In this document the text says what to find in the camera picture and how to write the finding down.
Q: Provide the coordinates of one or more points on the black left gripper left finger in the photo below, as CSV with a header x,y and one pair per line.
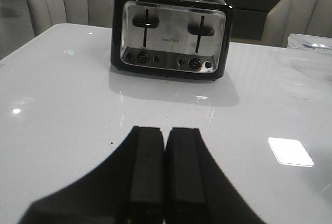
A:
x,y
127,187

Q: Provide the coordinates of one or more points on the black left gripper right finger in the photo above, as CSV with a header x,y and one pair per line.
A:
x,y
196,189

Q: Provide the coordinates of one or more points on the black and chrome toaster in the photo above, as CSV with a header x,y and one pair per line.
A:
x,y
173,38

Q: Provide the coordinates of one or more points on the clear plastic food container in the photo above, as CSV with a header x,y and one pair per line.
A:
x,y
308,42

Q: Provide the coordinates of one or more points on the beige chair left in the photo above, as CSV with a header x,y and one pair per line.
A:
x,y
46,13

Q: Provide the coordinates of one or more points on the beige chair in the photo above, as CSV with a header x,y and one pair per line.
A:
x,y
309,17
46,13

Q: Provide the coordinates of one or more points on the beige chair right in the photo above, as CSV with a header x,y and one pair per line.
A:
x,y
309,17

